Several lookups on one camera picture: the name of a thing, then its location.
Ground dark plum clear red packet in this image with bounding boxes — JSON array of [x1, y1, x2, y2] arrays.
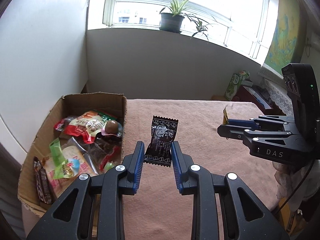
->
[[54, 115, 76, 132]]

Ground red green snack packet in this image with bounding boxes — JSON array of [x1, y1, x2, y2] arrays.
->
[[63, 110, 116, 144]]

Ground black candy wrapper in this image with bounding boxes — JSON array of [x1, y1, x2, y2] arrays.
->
[[144, 115, 178, 167]]

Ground yellow black candy packet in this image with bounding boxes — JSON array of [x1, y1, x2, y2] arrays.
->
[[222, 108, 229, 125]]

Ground window frame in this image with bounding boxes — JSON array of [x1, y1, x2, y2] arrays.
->
[[103, 0, 279, 63]]

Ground pink table cloth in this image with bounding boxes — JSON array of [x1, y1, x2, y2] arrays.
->
[[22, 99, 283, 240]]

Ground white lace cloth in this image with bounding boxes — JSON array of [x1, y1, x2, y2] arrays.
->
[[261, 79, 293, 116]]

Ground map poster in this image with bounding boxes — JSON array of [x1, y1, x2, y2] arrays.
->
[[264, 0, 306, 74]]

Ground potted spider plant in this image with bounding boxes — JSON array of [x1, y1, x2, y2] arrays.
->
[[159, 0, 211, 42]]

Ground gloved right hand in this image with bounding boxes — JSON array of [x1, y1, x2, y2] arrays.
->
[[272, 160, 319, 211]]

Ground green drink carton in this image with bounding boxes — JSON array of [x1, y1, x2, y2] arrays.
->
[[224, 70, 250, 101]]

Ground snickers bar in box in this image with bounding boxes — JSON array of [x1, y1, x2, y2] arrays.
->
[[33, 157, 53, 204]]

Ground dark red side cabinet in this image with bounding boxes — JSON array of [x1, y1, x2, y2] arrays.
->
[[232, 86, 285, 115]]

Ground packaged sliced toast bread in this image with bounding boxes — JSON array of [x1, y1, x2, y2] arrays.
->
[[42, 141, 97, 199]]

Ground green jelly cup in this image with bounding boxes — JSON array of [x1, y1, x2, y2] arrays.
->
[[49, 138, 80, 179]]

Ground dark cake clear red packet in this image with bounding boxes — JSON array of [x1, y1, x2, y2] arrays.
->
[[88, 138, 122, 174]]

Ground brown cardboard box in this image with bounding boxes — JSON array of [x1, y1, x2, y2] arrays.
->
[[17, 93, 126, 217]]

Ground brown chocolate ball cup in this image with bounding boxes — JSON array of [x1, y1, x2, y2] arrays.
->
[[101, 120, 123, 138]]

